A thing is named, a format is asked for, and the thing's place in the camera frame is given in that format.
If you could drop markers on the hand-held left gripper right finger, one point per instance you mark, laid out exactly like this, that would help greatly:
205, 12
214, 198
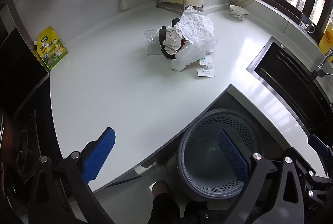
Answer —
232, 155

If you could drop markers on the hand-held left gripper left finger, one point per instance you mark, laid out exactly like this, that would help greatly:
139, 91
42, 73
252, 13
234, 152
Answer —
100, 153

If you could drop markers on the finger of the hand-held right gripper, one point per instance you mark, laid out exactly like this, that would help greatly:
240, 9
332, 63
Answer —
317, 144

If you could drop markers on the grey perforated trash basket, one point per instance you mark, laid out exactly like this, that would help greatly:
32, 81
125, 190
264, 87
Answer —
208, 151

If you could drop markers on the small white packet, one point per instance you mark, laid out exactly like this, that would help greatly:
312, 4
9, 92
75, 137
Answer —
205, 71

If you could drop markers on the white plastic bag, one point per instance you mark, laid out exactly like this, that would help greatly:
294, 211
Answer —
190, 57

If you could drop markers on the clear plastic cup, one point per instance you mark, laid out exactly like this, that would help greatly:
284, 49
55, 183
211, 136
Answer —
152, 41

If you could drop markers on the white paper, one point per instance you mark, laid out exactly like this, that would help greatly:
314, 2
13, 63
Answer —
195, 23

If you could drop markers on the black kitchen sink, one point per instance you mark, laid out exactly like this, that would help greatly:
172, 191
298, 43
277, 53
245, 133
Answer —
286, 75

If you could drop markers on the person's dark trouser leg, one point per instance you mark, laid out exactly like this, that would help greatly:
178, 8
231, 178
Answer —
164, 208

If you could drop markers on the chrome faucet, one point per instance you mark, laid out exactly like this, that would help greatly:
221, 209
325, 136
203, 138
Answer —
325, 58

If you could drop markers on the yellow oil bottle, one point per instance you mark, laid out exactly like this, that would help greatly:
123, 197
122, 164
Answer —
327, 40

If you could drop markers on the yellow seasoning pouch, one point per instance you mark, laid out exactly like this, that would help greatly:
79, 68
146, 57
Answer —
53, 51

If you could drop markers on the black gas stove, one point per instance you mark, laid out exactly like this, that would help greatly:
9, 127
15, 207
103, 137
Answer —
20, 70

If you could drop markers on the clear glass mug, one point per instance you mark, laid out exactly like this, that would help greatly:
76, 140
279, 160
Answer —
304, 23

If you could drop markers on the dark grey cloth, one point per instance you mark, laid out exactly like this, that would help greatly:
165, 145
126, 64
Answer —
162, 39

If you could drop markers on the white patterned bowl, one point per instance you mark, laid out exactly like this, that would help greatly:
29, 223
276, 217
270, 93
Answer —
238, 13

